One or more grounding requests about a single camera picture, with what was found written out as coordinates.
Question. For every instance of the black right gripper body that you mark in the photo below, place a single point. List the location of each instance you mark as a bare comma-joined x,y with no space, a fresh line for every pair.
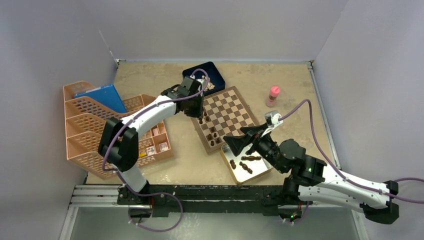
264,147

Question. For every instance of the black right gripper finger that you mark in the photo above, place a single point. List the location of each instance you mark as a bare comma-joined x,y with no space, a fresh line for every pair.
256,131
238,143

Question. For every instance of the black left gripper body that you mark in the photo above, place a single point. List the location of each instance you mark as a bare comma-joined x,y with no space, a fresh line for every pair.
194,108

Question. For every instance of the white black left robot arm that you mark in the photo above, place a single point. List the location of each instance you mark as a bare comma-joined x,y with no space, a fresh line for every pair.
119,143

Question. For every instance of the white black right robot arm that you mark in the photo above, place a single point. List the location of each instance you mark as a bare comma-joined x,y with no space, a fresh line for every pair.
312,179

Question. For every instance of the dark chess pawn on board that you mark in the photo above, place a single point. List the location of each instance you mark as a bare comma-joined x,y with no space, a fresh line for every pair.
206,116

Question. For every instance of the pile of dark chess pieces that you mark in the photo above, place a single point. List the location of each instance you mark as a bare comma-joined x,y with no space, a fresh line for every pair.
250,158

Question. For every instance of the pile of light chess pieces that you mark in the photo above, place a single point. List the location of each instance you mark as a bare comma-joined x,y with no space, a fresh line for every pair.
210,86

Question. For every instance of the wooden chess board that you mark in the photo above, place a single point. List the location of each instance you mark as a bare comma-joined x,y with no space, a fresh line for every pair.
228,112

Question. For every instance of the metal gold-rimmed tin tray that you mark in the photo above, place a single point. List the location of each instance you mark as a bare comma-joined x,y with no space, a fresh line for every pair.
239,175

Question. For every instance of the dark blue square tray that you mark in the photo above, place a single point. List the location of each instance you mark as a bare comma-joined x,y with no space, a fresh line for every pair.
215,76

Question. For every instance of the pink lidded small bottle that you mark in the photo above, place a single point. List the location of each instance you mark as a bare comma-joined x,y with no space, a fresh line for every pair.
272,97

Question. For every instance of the orange plastic basket tray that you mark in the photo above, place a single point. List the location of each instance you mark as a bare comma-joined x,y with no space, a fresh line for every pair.
154,145

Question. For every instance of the blue folder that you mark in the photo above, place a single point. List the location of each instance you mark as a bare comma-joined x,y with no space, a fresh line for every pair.
106,95

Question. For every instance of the orange plastic file organizer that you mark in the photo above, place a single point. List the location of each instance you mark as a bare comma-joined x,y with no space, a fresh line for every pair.
84,123

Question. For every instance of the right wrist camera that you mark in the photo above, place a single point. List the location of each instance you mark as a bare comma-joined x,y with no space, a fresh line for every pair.
273,120

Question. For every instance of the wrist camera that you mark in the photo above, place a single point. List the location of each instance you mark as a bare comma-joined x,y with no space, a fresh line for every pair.
202,81
273,120

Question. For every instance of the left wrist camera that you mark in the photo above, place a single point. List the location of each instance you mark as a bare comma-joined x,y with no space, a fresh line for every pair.
202,81

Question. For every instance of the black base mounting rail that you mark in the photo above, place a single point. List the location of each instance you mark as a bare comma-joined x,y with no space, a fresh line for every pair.
166,199

